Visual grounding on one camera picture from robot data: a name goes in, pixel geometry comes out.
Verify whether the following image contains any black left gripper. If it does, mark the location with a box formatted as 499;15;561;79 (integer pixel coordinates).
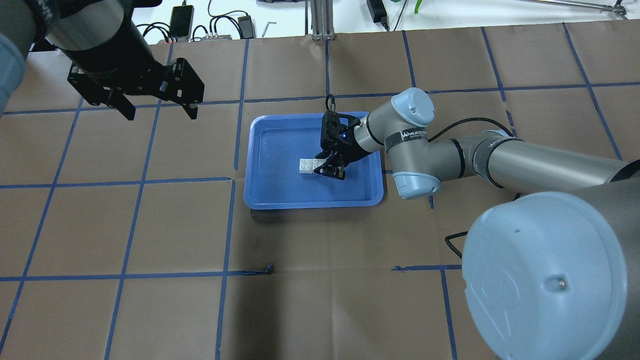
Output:
67;50;205;121

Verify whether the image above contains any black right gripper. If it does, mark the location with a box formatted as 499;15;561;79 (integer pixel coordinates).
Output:
313;111;372;181

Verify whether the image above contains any white block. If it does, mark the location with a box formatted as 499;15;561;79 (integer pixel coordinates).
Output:
311;158;326;173
298;158;314;174

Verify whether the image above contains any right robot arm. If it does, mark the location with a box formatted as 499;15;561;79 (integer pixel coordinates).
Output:
314;88;640;360

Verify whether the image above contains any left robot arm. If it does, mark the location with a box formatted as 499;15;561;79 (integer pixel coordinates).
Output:
0;0;205;121

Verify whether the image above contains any blue plastic tray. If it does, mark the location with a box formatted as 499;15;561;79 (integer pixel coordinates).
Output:
244;112;385;210

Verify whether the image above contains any black smartphone on desk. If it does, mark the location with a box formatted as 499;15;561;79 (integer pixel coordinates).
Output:
169;4;195;41

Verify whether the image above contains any black power adapter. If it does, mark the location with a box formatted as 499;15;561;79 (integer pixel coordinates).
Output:
237;14;256;39

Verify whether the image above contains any brown paper table cover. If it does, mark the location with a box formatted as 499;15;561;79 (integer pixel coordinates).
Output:
1;20;639;360

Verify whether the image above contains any usb hub with cables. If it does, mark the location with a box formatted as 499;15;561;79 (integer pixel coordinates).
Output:
190;25;233;43

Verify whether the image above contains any aluminium frame post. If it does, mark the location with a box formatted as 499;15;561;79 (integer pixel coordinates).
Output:
304;0;336;41

